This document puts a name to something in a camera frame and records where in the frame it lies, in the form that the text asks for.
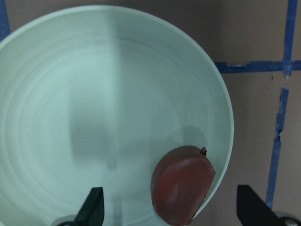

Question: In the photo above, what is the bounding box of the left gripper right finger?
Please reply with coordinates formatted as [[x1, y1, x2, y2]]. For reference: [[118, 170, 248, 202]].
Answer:
[[236, 185, 274, 226]]

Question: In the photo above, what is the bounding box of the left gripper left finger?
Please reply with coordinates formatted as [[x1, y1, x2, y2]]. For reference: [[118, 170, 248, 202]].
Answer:
[[74, 187, 104, 226]]

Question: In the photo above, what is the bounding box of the brown steamed bun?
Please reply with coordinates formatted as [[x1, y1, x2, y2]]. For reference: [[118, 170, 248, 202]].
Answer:
[[150, 145, 215, 226]]

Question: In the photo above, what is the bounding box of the light green plate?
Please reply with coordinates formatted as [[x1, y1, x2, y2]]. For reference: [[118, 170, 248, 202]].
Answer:
[[0, 5, 234, 226]]

